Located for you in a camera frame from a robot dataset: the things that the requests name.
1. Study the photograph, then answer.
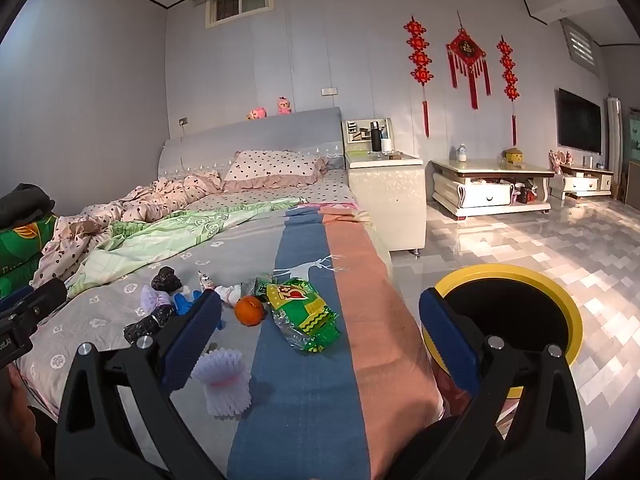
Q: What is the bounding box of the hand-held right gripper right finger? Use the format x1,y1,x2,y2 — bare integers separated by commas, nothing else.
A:
415,287,587,480

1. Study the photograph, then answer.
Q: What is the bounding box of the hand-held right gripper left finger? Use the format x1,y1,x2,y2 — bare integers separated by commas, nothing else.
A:
54,289,236,480

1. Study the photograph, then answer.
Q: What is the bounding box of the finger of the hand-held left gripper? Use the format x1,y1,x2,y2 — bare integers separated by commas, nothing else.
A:
0,285,35,312
0,277,68,333

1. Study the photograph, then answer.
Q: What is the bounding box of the blue plastic scrap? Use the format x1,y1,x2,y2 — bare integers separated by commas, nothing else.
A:
172,285,203,316

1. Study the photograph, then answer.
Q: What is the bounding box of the black shiny wrapper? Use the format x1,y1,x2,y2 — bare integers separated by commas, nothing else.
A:
123,305,177,346

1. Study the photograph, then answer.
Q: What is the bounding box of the white foam fruit net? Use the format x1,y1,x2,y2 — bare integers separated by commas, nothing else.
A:
191,347,252,418

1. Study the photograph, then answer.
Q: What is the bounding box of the white tissue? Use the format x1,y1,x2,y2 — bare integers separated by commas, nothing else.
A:
214,284,242,308

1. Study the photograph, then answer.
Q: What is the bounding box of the pale purple foam net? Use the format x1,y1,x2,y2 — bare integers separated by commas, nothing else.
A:
140,285,173,316

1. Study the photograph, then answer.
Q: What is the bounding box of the orange peel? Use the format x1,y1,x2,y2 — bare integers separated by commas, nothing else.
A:
234,296,267,327

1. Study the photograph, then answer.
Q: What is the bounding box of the yellow rimmed black bin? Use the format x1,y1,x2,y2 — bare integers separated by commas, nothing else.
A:
422,263,585,411

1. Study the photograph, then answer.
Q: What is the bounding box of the large green snack packet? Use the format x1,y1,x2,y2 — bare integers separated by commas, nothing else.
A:
264,277,342,355

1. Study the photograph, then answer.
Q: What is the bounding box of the green printed bag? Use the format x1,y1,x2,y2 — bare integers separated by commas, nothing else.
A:
0,214,58,301

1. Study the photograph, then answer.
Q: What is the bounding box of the dark cloth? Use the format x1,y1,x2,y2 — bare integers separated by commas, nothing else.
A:
0,182,56,231

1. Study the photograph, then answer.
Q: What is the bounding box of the green patterned quilt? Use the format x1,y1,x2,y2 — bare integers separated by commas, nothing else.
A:
65,196,306,298

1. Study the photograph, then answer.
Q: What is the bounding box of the striped deer blanket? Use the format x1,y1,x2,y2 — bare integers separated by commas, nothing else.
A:
15,202,446,480

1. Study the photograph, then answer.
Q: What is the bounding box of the pink polka dot duvet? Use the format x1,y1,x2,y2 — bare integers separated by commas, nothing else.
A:
31,170,223,288

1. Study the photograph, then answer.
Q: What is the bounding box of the white nightstand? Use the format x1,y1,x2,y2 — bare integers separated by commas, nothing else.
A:
342,117,427,259

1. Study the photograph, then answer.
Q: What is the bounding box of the white coffee table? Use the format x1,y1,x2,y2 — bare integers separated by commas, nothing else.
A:
430,157,557,220

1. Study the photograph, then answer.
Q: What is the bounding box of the polka dot bed sheet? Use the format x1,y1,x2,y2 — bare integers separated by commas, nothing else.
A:
187,167,358,211

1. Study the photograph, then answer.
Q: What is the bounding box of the polka dot pillow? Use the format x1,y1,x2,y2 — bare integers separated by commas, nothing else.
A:
221,149,330,192

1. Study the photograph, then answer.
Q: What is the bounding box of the pink ornament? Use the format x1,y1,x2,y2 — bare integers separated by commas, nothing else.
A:
548,149,573,175

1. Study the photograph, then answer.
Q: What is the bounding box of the white television stand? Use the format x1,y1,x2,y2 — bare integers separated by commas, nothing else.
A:
550,162,615,201

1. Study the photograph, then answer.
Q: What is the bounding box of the grey bed headboard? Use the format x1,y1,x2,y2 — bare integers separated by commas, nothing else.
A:
157,106,347,181

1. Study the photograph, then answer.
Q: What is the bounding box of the beige leaning board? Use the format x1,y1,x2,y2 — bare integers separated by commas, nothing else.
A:
624,160,640,206

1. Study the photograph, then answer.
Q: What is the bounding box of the white standing air conditioner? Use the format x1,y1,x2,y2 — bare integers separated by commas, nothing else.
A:
606,95,623,171

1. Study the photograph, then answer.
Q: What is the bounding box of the teal printed panel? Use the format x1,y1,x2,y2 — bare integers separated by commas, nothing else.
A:
624,106,640,163

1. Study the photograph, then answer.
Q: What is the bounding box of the red diamond knot hanging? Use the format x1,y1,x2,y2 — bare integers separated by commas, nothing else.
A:
446,11,492,111

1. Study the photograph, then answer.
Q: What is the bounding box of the wall television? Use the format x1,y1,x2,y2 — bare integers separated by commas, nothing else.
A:
556,88,602,156

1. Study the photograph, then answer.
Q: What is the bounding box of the small wall window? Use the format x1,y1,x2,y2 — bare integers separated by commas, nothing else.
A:
205,0,276,28

